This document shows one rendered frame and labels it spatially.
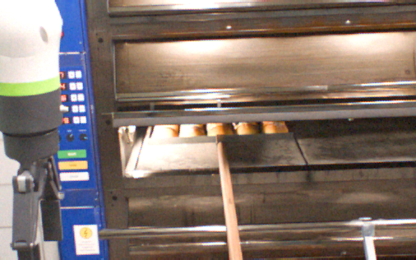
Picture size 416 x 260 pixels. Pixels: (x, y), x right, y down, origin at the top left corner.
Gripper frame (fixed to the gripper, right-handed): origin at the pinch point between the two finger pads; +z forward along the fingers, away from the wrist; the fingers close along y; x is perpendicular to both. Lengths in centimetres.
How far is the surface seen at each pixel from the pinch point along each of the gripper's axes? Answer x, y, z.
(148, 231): 10, -65, 30
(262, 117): 43, -87, 5
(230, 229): 32, -56, 26
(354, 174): 75, -101, 30
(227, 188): 33, -82, 26
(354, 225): 65, -63, 29
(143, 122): 8, -88, 7
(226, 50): 34, -104, -11
